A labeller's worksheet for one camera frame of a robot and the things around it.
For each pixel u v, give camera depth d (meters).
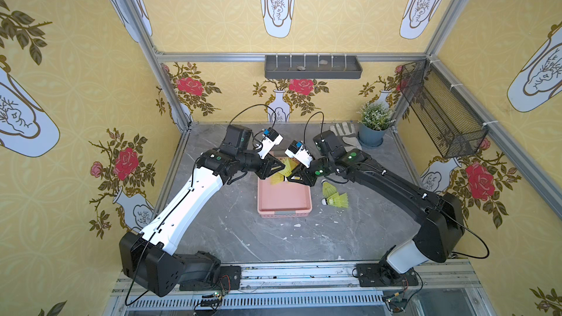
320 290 0.72
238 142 0.56
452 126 0.83
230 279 0.73
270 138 0.63
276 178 0.70
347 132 1.17
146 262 0.38
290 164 0.73
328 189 0.95
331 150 0.61
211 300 0.72
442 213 0.42
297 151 0.68
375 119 1.01
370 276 0.75
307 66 0.91
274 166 0.71
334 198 0.90
